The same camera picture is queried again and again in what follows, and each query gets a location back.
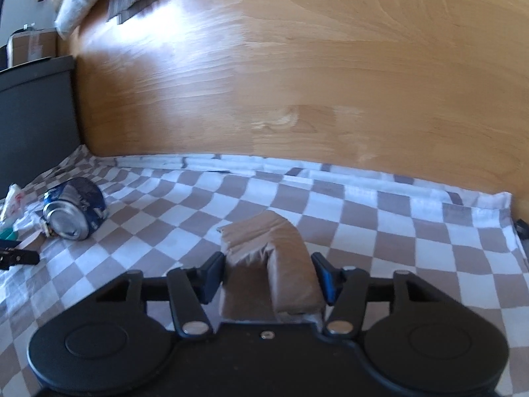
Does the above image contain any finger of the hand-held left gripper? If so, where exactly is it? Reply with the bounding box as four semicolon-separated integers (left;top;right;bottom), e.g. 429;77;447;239
0;245;41;271

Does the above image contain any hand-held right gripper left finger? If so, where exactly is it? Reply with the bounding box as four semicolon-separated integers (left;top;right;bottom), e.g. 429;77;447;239
93;251;226;338

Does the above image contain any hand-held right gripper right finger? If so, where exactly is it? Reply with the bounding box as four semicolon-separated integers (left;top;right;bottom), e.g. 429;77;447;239
311;251;445;338

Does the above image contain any brown paper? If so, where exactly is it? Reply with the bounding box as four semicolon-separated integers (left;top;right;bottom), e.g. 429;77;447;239
217;210;325;323

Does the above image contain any crushed blue can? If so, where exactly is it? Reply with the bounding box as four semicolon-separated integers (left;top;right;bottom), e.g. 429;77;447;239
42;177;109;241

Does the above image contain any white crumpled plastic bag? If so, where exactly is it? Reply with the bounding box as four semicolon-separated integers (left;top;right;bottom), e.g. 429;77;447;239
0;183;26;222

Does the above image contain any brown white checkered blanket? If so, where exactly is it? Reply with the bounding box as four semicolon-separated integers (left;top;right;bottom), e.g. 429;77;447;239
0;145;529;397

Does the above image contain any brown cardboard box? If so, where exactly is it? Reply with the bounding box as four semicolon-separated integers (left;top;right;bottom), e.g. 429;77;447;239
7;28;58;68

